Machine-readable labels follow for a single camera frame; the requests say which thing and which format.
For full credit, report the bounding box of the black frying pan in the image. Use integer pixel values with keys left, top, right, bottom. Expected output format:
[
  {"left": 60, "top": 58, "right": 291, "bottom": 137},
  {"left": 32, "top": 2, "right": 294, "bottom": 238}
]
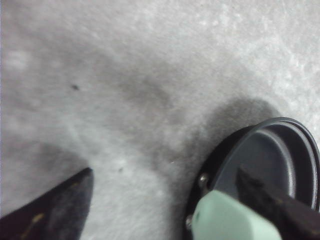
[{"left": 182, "top": 117, "right": 320, "bottom": 240}]

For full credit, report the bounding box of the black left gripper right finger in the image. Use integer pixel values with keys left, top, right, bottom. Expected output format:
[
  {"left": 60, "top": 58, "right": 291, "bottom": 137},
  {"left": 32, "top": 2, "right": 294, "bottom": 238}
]
[{"left": 236, "top": 168, "right": 320, "bottom": 240}]

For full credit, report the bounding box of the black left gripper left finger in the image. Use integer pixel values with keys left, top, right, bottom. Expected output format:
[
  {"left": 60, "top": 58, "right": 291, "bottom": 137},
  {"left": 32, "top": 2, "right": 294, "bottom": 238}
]
[{"left": 0, "top": 167, "right": 93, "bottom": 240}]

